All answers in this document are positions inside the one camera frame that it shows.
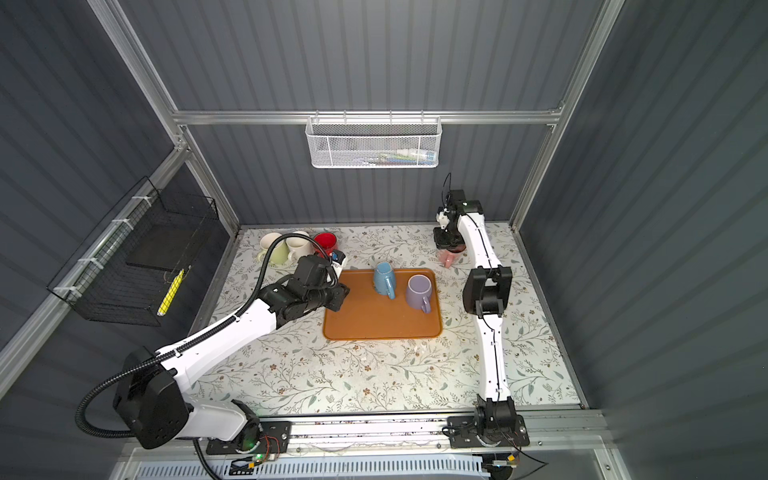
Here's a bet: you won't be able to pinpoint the pens in white basket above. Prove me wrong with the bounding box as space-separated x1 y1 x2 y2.
355 148 438 166

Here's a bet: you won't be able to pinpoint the black corrugated cable hose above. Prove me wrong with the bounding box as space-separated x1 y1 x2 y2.
74 232 331 480

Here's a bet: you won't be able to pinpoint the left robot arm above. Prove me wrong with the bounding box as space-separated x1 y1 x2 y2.
113 255 350 453

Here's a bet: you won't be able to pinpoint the white wire wall basket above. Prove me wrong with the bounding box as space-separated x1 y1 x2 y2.
305 118 443 169

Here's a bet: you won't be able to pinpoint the white mug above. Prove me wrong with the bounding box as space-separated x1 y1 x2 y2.
286 231 315 261

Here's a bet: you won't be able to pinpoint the pink ghost pattern mug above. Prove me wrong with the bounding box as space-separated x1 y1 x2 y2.
438 249 463 268

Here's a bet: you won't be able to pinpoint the orange plastic tray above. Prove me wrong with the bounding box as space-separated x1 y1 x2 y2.
323 268 443 341

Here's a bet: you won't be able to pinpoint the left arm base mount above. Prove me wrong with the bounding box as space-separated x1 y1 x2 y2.
205 421 292 457

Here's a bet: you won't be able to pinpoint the black wire wall basket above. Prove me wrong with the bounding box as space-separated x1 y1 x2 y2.
47 178 219 327

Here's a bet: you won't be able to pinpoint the yellow marker pen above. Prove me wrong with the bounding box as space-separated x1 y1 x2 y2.
156 269 186 317

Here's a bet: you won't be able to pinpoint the light green mug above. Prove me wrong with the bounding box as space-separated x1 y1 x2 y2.
257 232 289 265

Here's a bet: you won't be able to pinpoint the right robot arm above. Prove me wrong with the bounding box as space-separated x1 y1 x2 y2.
433 189 517 442

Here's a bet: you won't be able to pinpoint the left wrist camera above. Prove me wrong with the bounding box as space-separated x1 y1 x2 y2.
330 250 348 277

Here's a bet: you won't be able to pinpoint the blue dotted mug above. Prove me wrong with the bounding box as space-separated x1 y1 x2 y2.
373 262 396 300

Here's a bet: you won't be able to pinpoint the red mug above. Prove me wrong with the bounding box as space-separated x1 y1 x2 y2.
314 232 338 255

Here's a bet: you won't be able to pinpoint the purple mug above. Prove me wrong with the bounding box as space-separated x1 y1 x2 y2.
406 274 433 314

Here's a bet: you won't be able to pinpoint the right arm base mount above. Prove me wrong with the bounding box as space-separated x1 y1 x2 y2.
441 415 530 449

